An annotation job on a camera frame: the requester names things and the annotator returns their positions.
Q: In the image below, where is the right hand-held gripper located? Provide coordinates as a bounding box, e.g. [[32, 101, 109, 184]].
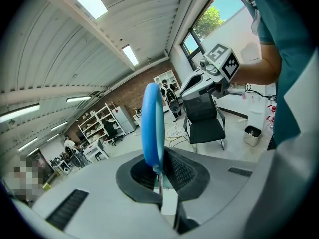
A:
[[179, 43, 241, 101]]

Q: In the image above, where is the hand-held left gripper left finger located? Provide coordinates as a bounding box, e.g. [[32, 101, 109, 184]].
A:
[[116, 155, 163, 204]]

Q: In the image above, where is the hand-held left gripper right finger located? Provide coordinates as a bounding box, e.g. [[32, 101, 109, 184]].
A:
[[162, 147, 210, 201]]

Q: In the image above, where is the person's right forearm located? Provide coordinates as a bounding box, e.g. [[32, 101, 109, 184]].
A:
[[231, 42, 283, 86]]

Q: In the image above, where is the patterned cushion stool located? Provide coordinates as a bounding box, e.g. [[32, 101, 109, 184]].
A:
[[164, 125, 190, 148]]

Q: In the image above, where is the black mesh office chair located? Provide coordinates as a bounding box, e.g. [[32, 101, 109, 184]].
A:
[[182, 93, 227, 152]]

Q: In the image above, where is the small white table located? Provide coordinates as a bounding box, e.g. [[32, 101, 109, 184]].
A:
[[83, 139, 110, 163]]

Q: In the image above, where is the large window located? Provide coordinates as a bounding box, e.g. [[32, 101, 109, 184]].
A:
[[180, 0, 247, 68]]

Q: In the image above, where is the white refrigerator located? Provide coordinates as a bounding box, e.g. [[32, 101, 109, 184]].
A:
[[111, 105, 137, 134]]

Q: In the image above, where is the white trash bin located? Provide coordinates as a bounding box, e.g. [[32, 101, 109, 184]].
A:
[[243, 125, 263, 148]]

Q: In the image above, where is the white open shelf rack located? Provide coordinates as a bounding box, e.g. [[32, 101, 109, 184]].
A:
[[77, 102, 127, 145]]

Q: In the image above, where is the person's teal shirt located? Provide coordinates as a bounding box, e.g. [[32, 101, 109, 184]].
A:
[[241, 0, 315, 146]]

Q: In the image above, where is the long ceiling tube light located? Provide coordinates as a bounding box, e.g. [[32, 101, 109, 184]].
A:
[[65, 96, 93, 103], [50, 121, 69, 132], [0, 103, 41, 124]]

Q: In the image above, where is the white wall cabinet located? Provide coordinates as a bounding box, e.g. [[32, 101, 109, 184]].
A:
[[153, 69, 182, 91]]

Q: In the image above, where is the black cable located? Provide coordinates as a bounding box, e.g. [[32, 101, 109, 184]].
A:
[[245, 83, 278, 100]]

